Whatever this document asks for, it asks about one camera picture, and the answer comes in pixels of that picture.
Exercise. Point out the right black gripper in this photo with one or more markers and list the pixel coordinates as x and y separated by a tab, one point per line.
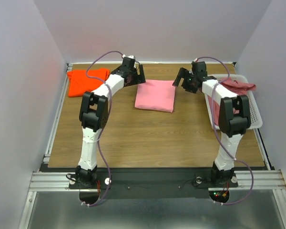
184	79

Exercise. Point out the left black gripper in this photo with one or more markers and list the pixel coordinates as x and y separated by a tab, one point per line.
140	78

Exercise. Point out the pink t-shirt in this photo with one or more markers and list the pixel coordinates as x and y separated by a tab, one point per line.
155	95

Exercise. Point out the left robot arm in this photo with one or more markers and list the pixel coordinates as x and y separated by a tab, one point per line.
94	114

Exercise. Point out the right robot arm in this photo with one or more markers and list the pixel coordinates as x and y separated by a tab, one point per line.
233	121

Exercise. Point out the folded orange t-shirt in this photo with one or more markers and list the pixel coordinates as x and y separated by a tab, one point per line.
80	83

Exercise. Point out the dusty red t-shirt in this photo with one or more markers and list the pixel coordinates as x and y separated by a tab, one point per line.
237	86

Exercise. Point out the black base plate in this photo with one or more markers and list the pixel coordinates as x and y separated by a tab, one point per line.
152	183

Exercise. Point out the aluminium frame rail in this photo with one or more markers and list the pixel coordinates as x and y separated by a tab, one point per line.
263	180

